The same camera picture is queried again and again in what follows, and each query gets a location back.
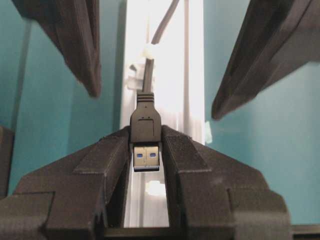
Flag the black USB cable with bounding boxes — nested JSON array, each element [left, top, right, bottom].
[[129, 0, 181, 173]]

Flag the white cable-tie ring left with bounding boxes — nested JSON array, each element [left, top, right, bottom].
[[126, 44, 158, 91]]

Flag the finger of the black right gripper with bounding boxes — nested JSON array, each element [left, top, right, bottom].
[[211, 0, 320, 120], [13, 0, 102, 97]]

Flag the aluminium extrusion rail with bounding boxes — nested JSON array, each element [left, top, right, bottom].
[[120, 0, 205, 228]]

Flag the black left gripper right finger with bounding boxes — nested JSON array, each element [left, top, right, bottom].
[[162, 125, 292, 240]]

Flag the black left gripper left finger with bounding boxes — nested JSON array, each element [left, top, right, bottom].
[[0, 127, 130, 240]]

